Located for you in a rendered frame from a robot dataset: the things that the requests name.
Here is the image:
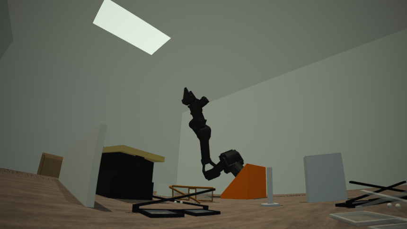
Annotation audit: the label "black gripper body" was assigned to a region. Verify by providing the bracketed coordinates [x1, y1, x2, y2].
[182, 96, 202, 116]

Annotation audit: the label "brown rectangular glasses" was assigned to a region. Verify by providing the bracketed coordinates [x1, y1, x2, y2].
[169, 185, 213, 204]

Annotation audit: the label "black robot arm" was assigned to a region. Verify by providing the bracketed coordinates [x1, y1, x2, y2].
[189, 96, 244, 181]

